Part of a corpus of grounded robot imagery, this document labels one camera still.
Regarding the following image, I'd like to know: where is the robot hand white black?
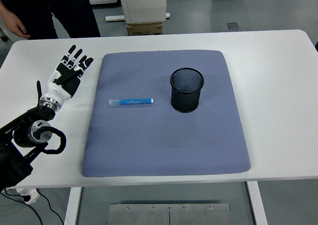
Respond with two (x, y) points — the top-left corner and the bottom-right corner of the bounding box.
(41, 44), (94, 104)

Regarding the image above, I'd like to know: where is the blue marker pen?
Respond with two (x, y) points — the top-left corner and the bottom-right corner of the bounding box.
(108, 98), (155, 106)

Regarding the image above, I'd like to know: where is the person's hand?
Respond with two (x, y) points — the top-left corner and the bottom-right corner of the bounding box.
(0, 0), (32, 39)

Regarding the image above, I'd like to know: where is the black mesh pen holder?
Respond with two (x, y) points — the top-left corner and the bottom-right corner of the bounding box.
(169, 67), (205, 113)

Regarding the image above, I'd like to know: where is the person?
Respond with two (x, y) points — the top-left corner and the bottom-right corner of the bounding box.
(0, 0), (101, 40)

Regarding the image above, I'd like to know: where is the brown cardboard box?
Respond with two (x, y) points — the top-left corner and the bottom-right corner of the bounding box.
(126, 21), (164, 36)

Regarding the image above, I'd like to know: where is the white power strip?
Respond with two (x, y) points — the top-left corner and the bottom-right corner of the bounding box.
(16, 188), (40, 205)

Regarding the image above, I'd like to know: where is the blue-grey quilted mat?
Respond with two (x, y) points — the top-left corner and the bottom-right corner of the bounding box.
(81, 50), (251, 178)

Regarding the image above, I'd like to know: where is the white table leg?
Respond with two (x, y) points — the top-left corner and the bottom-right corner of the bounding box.
(64, 187), (82, 225)
(246, 181), (268, 225)

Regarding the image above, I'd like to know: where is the grey metal plate with screws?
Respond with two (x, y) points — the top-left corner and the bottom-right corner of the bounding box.
(109, 203), (231, 225)

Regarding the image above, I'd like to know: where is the white pedestal base bar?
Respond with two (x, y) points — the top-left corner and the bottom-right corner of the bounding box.
(105, 12), (171, 22)

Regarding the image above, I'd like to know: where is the black power cable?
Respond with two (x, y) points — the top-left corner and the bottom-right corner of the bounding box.
(0, 189), (65, 225)

